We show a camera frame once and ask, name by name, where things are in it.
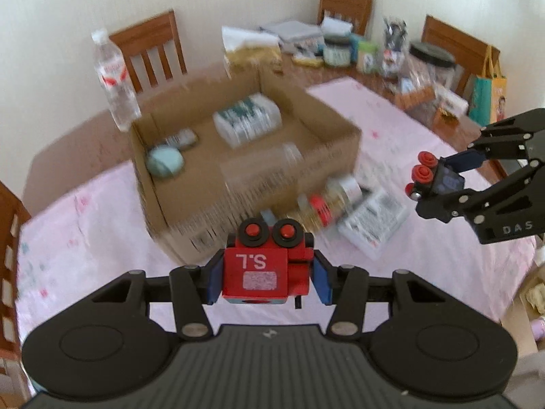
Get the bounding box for teal gift bag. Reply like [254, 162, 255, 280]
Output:
[468, 45, 508, 127]

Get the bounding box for large clear jar black lid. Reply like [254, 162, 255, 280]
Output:
[400, 40, 456, 108]

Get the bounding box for brown cardboard carton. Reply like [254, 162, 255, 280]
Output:
[499, 260, 545, 359]

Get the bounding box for red toy train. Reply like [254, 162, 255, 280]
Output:
[221, 218, 315, 306]

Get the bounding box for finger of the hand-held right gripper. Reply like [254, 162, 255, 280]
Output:
[442, 108, 545, 175]
[415, 160, 545, 225]

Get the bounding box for gold tissue pack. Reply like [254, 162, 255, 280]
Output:
[221, 26, 282, 79]

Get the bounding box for pen holder with pens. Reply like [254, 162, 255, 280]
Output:
[381, 17, 409, 78]

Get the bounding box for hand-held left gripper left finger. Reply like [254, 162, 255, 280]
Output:
[91, 249, 226, 336]

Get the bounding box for cardboard box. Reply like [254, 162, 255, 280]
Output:
[130, 68, 362, 261]

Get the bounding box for white flat packet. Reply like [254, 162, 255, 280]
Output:
[338, 187, 408, 260]

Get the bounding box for green white wipes pack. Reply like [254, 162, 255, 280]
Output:
[213, 93, 282, 149]

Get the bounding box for black toy car red wheels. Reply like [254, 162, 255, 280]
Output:
[404, 151, 467, 201]

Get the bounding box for stack of papers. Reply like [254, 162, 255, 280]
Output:
[258, 19, 324, 54]

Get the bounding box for mint oval case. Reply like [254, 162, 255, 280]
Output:
[146, 145, 186, 178]

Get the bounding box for small white box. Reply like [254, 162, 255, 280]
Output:
[432, 86, 469, 117]

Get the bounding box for wooden chair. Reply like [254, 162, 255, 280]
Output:
[318, 0, 374, 37]
[108, 9, 189, 95]
[421, 14, 501, 100]
[0, 181, 32, 346]

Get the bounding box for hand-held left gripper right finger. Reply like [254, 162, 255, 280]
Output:
[313, 251, 451, 336]

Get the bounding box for glass spice jar silver lid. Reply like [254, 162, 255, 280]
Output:
[294, 175, 362, 231]

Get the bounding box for small orange box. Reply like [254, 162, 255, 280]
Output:
[394, 85, 435, 112]

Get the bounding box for green lidded can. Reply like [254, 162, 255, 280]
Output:
[355, 39, 380, 74]

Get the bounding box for pink floral tablecloth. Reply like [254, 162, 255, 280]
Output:
[15, 77, 538, 350]

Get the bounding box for clear plastic cup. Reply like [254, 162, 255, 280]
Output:
[219, 142, 304, 209]

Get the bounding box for white envelope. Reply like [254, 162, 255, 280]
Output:
[321, 16, 354, 37]

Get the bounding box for clear plastic water bottle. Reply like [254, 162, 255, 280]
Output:
[91, 28, 142, 133]

